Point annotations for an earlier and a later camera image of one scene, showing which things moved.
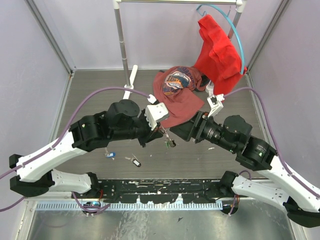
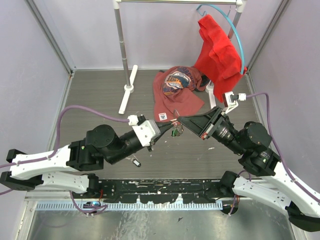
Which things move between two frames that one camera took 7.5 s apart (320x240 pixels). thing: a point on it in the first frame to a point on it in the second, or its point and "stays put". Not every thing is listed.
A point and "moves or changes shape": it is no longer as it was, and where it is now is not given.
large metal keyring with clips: [165, 131] to [175, 121]
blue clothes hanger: [232, 21] stays put
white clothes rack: [239, 4] stays put
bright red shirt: [219, 59] stays put
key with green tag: [171, 143] moves or changes shape
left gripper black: [152, 135] to [164, 127]
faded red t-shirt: [176, 87] stays put
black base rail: [156, 191] stays put
